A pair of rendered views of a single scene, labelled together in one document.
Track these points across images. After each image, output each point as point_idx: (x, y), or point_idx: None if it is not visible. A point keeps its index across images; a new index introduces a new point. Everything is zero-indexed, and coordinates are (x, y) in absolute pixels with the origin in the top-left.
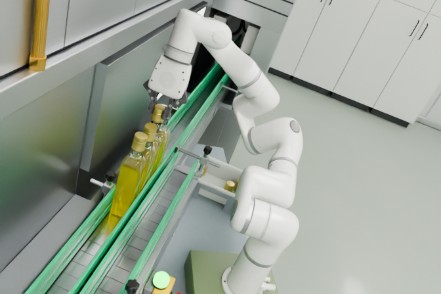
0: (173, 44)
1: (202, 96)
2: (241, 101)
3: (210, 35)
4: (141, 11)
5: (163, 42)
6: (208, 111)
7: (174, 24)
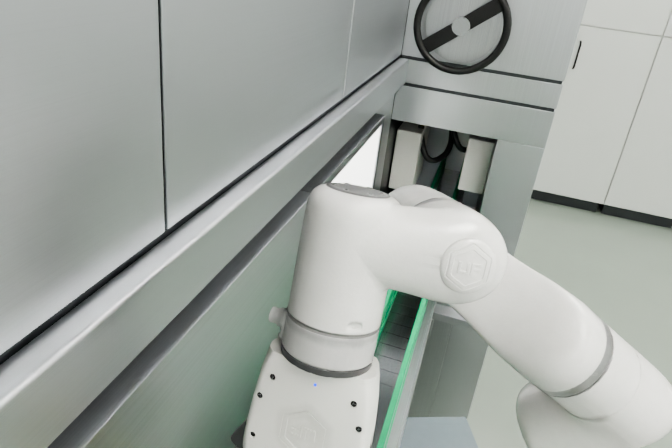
0: (305, 318)
1: (401, 302)
2: (549, 417)
3: (434, 268)
4: (198, 205)
5: (290, 250)
6: (420, 341)
7: (299, 242)
